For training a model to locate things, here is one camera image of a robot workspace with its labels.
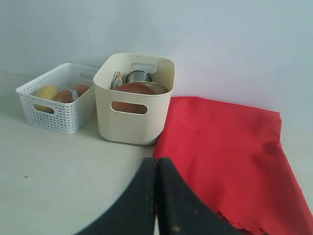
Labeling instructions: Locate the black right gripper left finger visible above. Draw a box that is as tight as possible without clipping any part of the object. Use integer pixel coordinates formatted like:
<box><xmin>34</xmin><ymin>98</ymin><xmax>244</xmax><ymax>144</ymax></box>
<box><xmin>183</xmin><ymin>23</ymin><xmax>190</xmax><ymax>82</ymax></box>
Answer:
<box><xmin>78</xmin><ymin>158</ymin><xmax>157</xmax><ymax>235</ymax></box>

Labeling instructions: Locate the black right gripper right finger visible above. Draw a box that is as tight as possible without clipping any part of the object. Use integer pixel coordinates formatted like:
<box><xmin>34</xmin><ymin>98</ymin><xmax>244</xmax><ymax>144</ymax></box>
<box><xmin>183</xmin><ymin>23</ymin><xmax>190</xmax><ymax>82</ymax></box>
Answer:
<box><xmin>155</xmin><ymin>158</ymin><xmax>242</xmax><ymax>235</ymax></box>

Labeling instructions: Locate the red tablecloth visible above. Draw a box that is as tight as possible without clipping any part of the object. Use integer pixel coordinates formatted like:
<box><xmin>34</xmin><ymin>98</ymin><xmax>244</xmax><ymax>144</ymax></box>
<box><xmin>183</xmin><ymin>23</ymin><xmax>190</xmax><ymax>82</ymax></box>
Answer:
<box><xmin>154</xmin><ymin>96</ymin><xmax>313</xmax><ymax>235</ymax></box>

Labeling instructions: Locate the brown round plate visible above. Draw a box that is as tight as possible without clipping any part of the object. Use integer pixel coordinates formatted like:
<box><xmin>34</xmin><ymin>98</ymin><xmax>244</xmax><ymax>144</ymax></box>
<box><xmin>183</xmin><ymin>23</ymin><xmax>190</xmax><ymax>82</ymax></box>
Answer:
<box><xmin>112</xmin><ymin>83</ymin><xmax>156</xmax><ymax>114</ymax></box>

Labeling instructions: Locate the blue white milk carton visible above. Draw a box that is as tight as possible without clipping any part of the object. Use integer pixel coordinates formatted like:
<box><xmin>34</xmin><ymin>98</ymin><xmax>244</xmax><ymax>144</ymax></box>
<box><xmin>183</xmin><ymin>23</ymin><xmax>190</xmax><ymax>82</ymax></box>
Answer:
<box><xmin>70</xmin><ymin>90</ymin><xmax>79</xmax><ymax>101</ymax></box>

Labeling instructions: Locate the fried chicken piece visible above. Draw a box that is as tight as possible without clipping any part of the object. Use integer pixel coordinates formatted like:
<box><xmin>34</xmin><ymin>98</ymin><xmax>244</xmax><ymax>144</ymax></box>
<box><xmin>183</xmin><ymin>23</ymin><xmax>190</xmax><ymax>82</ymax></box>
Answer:
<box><xmin>52</xmin><ymin>90</ymin><xmax>74</xmax><ymax>103</ymax></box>

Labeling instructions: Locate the brown egg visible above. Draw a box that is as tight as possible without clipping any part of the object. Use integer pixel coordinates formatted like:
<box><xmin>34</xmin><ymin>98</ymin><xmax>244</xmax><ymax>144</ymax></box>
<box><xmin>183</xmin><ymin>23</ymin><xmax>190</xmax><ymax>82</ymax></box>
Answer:
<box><xmin>73</xmin><ymin>84</ymin><xmax>89</xmax><ymax>97</ymax></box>

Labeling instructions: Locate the stainless steel cup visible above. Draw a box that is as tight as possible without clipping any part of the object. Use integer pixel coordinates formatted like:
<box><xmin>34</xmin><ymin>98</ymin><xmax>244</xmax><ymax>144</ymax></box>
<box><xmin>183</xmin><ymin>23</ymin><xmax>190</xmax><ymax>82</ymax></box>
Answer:
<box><xmin>126</xmin><ymin>70</ymin><xmax>152</xmax><ymax>83</ymax></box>

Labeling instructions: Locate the yellow lemon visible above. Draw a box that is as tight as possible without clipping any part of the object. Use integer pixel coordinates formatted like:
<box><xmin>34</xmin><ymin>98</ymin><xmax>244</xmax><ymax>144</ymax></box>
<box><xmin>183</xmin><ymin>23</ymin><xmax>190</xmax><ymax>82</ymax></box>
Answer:
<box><xmin>34</xmin><ymin>85</ymin><xmax>58</xmax><ymax>114</ymax></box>

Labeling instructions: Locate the cream plastic bin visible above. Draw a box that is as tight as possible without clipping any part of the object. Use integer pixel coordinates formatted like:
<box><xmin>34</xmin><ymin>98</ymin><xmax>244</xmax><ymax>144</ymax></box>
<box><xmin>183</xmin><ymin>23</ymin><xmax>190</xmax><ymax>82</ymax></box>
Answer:
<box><xmin>93</xmin><ymin>53</ymin><xmax>175</xmax><ymax>145</ymax></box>

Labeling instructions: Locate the white perforated basket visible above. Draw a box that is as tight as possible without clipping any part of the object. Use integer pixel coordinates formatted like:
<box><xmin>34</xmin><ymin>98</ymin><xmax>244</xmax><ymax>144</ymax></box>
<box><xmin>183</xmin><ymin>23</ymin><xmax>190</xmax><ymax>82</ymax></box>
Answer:
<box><xmin>16</xmin><ymin>63</ymin><xmax>98</xmax><ymax>134</ymax></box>

